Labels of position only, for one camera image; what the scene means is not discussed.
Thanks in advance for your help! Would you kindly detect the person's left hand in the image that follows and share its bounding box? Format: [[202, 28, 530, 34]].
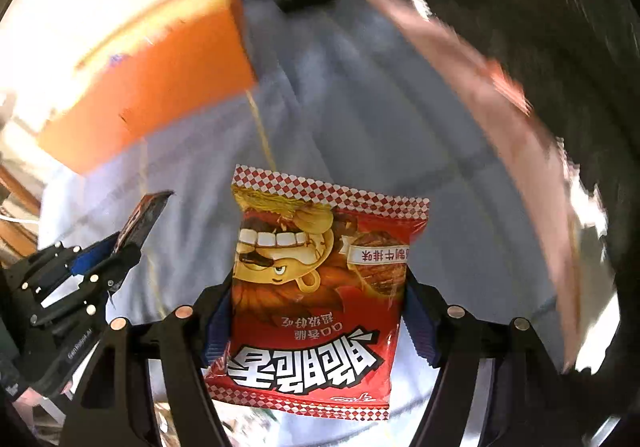
[[13, 387, 44, 409]]

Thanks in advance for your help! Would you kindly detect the pink floral cloth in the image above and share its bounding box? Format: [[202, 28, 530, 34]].
[[366, 0, 612, 372]]

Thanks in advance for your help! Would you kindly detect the orange cardboard box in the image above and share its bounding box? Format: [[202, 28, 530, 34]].
[[37, 0, 256, 174]]

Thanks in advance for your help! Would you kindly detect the light blue checked tablecloth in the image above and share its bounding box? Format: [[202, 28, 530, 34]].
[[40, 0, 564, 363]]

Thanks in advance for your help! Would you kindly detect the red cartoon snack bag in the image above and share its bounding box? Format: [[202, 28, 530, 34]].
[[205, 165, 430, 421]]

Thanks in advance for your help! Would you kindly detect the dark small snack packet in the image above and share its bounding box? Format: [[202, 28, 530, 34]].
[[113, 190, 174, 254]]

